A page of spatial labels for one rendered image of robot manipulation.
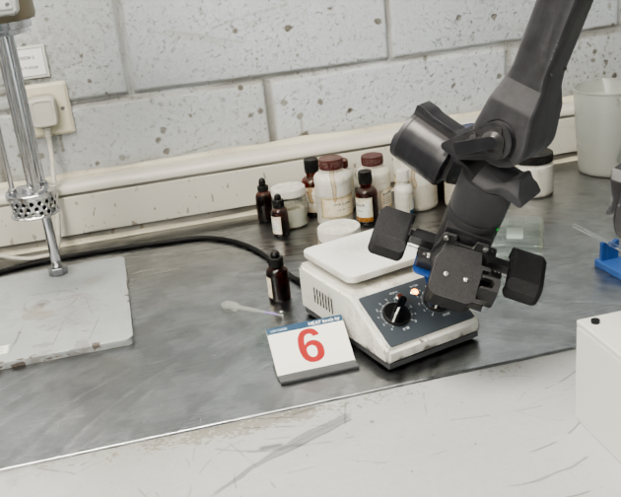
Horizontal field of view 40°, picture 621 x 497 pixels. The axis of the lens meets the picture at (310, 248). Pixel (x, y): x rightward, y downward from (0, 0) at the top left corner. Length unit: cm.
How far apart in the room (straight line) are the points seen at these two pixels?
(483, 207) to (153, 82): 77
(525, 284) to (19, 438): 55
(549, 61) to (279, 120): 80
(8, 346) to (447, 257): 57
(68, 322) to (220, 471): 41
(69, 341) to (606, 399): 64
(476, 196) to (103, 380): 48
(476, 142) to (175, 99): 77
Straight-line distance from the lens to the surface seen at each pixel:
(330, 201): 138
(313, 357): 98
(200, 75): 148
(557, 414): 89
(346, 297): 99
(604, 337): 81
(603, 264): 120
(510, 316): 108
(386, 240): 91
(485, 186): 83
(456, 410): 89
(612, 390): 81
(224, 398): 95
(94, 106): 148
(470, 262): 88
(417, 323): 98
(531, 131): 80
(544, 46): 79
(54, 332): 116
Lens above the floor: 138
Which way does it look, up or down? 21 degrees down
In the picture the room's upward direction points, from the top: 6 degrees counter-clockwise
